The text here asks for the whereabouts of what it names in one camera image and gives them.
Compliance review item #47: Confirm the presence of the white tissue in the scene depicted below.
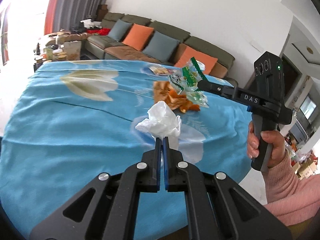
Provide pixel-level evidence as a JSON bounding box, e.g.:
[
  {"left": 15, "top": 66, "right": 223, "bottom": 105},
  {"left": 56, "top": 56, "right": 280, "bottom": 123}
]
[{"left": 135, "top": 101, "right": 182, "bottom": 150}]

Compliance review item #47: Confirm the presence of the orange cushion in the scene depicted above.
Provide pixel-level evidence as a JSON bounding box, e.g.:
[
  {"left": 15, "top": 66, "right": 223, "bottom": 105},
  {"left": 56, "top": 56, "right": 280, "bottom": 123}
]
[
  {"left": 174, "top": 47, "right": 218, "bottom": 75},
  {"left": 122, "top": 23, "right": 155, "bottom": 51}
]

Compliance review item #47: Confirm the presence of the orange snack wrapper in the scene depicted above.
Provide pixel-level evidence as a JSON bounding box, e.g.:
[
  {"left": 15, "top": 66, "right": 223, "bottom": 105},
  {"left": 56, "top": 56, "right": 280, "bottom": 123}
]
[{"left": 152, "top": 80, "right": 200, "bottom": 113}]

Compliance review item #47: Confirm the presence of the olive and brown sofa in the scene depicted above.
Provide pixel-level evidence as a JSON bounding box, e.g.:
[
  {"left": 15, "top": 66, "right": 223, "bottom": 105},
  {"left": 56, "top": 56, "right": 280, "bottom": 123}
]
[{"left": 44, "top": 12, "right": 238, "bottom": 85}]

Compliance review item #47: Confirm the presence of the green snack wrapper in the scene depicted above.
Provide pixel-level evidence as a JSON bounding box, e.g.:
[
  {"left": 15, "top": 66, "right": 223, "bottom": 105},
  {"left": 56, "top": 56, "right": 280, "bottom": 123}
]
[{"left": 167, "top": 57, "right": 209, "bottom": 108}]

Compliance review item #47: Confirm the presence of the dark brown box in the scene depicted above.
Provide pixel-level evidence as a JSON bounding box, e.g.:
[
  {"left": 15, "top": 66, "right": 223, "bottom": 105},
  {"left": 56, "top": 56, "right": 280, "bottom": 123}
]
[{"left": 97, "top": 4, "right": 108, "bottom": 22}]

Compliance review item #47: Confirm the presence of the grey-blue cushion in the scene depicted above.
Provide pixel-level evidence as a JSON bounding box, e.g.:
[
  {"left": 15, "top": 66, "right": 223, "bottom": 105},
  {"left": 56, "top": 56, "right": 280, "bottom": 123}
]
[
  {"left": 108, "top": 19, "right": 133, "bottom": 42},
  {"left": 142, "top": 31, "right": 181, "bottom": 63}
]

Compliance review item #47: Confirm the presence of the person's right forearm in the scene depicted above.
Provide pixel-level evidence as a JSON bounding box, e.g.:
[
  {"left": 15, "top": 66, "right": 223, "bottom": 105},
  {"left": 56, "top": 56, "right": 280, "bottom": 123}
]
[{"left": 260, "top": 152, "right": 320, "bottom": 227}]

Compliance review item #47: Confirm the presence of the red cloth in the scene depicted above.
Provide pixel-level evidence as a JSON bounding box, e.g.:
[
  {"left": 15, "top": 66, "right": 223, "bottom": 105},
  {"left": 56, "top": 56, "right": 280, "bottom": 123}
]
[{"left": 86, "top": 27, "right": 111, "bottom": 36}]

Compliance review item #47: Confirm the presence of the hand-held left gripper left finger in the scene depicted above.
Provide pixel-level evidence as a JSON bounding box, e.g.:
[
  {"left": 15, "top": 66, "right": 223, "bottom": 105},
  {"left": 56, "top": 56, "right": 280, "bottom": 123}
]
[{"left": 29, "top": 137, "right": 162, "bottom": 240}]

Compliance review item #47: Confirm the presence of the printed snack packet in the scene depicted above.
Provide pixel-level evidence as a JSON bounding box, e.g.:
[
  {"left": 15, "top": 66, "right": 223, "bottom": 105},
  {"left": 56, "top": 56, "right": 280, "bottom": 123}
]
[{"left": 149, "top": 65, "right": 173, "bottom": 77}]

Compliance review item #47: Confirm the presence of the grey curtain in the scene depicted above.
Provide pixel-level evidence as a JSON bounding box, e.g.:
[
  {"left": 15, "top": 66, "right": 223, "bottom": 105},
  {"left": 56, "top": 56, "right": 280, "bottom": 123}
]
[{"left": 54, "top": 0, "right": 112, "bottom": 34}]

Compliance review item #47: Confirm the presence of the beige paper bag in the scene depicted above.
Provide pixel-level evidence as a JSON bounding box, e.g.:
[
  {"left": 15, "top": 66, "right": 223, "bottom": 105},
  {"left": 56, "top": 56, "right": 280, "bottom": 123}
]
[{"left": 64, "top": 41, "right": 82, "bottom": 60}]

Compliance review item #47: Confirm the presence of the orange curtain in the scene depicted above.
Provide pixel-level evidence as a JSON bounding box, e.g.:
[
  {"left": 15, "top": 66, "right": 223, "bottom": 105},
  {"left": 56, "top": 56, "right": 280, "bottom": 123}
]
[{"left": 44, "top": 0, "right": 66, "bottom": 35}]

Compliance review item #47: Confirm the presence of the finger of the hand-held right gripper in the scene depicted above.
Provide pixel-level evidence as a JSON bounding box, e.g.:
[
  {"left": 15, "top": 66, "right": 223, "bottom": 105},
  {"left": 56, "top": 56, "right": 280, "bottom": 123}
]
[{"left": 197, "top": 79, "right": 240, "bottom": 101}]

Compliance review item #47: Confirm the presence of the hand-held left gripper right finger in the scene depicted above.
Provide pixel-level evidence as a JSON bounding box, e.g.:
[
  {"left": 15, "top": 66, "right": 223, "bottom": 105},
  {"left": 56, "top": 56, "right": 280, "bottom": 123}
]
[{"left": 162, "top": 136, "right": 293, "bottom": 240}]

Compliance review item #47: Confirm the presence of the blue floral blanket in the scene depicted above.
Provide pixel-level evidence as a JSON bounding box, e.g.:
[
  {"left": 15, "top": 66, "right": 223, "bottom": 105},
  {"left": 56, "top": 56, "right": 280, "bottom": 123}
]
[{"left": 0, "top": 59, "right": 253, "bottom": 230}]

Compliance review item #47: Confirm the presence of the person's right hand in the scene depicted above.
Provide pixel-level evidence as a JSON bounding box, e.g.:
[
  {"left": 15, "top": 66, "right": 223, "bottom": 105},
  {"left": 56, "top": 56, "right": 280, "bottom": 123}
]
[{"left": 246, "top": 121, "right": 286, "bottom": 168}]

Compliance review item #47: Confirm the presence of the pile of cardboard boxes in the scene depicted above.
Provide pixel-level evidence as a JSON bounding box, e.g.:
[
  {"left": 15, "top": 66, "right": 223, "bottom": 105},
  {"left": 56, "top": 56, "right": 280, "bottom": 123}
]
[{"left": 287, "top": 152, "right": 320, "bottom": 180}]

